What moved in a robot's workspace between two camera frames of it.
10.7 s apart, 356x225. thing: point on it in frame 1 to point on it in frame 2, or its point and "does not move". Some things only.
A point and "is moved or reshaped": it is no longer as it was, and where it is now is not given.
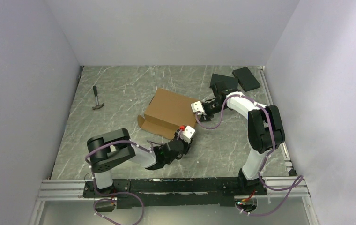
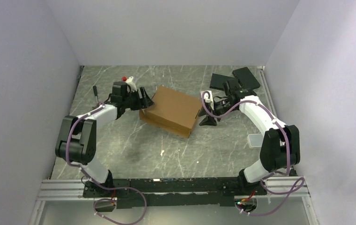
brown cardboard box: (167, 112) is moved or reshaped
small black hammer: (98, 106) does not move
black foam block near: (231, 82) does not move
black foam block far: (247, 81) does not move
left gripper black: (187, 146) to (140, 104)
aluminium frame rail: (62, 190) does not move
